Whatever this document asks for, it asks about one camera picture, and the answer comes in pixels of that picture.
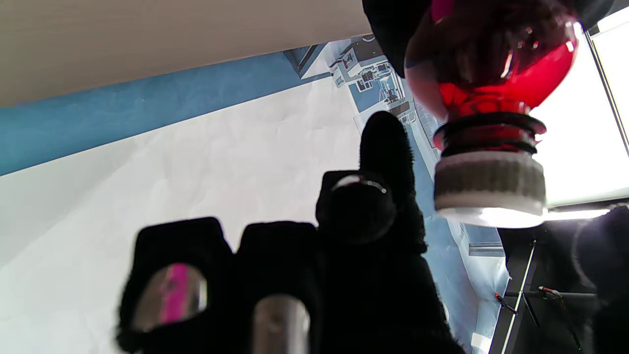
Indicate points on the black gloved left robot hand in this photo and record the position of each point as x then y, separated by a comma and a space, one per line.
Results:
393, 29

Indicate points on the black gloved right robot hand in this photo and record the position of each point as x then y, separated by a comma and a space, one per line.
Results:
373, 275

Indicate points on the red transparent sample bottle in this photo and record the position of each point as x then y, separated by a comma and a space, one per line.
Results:
491, 64

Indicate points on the white round bottle cap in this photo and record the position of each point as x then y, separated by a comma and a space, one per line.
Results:
491, 189

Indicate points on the blue lab print banner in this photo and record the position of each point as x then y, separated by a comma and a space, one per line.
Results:
147, 108

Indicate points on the black metal frame stand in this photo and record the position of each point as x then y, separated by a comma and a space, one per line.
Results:
530, 290

